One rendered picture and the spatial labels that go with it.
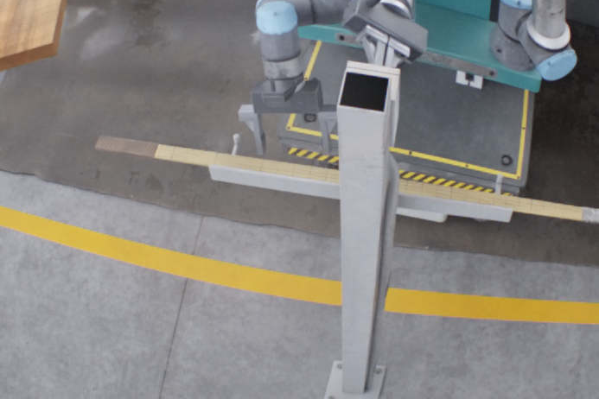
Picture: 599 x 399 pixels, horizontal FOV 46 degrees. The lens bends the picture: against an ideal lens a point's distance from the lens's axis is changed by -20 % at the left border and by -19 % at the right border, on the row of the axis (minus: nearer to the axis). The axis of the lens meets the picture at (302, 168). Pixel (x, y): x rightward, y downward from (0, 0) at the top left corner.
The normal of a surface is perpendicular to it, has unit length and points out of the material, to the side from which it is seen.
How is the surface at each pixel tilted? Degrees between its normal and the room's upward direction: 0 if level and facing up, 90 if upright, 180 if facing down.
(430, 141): 0
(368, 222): 90
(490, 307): 0
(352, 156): 90
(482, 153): 0
